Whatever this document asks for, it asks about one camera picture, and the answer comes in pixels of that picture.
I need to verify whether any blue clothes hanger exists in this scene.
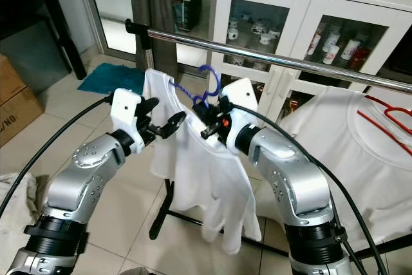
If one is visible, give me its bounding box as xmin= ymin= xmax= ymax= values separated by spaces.
xmin=171 ymin=64 xmax=225 ymax=107

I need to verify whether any white t-shirt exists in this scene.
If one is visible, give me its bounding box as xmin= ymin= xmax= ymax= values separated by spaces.
xmin=257 ymin=85 xmax=412 ymax=255
xmin=143 ymin=68 xmax=263 ymax=256

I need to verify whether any red clothes hanger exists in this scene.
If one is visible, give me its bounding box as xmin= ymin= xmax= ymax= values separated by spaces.
xmin=356 ymin=93 xmax=412 ymax=137

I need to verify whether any teal bath mat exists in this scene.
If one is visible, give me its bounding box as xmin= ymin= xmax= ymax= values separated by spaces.
xmin=77 ymin=62 xmax=147 ymax=95

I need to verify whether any black box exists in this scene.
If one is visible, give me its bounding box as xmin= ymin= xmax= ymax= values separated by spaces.
xmin=174 ymin=0 xmax=201 ymax=31

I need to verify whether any grey curtain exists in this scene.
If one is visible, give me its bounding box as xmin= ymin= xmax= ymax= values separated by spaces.
xmin=130 ymin=0 xmax=178 ymax=77

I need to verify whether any white printed tumbler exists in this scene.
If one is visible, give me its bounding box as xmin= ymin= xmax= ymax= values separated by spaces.
xmin=308 ymin=32 xmax=324 ymax=57
xmin=341 ymin=38 xmax=362 ymax=62
xmin=324 ymin=29 xmax=342 ymax=55

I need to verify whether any brown cardboard box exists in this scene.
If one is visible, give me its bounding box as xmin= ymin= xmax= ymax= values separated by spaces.
xmin=0 ymin=53 xmax=47 ymax=147

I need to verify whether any grey flat panel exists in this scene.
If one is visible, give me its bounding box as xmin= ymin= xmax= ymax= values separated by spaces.
xmin=0 ymin=21 xmax=70 ymax=92

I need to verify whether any cream crumpled cloth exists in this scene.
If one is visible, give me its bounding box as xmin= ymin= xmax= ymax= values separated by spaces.
xmin=0 ymin=173 xmax=39 ymax=275

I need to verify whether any black side table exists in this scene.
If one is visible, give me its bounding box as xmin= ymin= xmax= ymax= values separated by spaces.
xmin=0 ymin=0 xmax=88 ymax=82

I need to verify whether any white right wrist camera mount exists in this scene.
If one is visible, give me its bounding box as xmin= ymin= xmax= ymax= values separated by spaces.
xmin=221 ymin=79 xmax=263 ymax=155

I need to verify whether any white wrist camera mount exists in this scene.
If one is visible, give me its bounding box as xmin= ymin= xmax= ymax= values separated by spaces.
xmin=111 ymin=87 xmax=146 ymax=155
xmin=221 ymin=79 xmax=263 ymax=155

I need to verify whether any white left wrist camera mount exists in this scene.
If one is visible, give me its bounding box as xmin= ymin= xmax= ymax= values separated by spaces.
xmin=111 ymin=87 xmax=146 ymax=155

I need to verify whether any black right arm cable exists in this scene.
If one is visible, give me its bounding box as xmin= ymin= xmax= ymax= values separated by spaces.
xmin=230 ymin=102 xmax=393 ymax=275

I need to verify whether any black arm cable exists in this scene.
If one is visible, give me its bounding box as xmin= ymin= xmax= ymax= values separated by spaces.
xmin=0 ymin=96 xmax=115 ymax=216
xmin=230 ymin=102 xmax=393 ymax=275

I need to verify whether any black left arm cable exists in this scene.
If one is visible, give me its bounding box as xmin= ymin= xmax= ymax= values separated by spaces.
xmin=0 ymin=96 xmax=115 ymax=216

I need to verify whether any aluminium sliding door frame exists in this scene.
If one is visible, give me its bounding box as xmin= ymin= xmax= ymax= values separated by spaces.
xmin=80 ymin=0 xmax=223 ymax=73

